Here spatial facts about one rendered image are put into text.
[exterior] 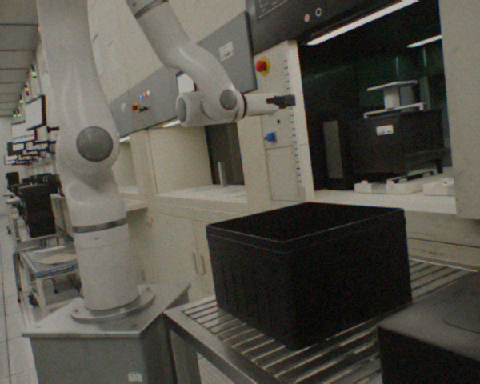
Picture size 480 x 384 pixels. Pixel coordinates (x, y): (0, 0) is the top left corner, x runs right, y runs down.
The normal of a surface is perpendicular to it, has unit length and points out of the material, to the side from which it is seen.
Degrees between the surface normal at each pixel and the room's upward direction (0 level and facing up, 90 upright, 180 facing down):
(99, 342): 90
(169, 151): 90
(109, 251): 90
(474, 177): 90
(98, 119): 63
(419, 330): 0
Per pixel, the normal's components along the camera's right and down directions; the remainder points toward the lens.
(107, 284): 0.25, 0.07
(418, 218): -0.86, 0.17
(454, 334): -0.14, -0.98
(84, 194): -0.22, -0.80
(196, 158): 0.49, 0.03
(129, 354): -0.26, 0.14
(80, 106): 0.20, -0.40
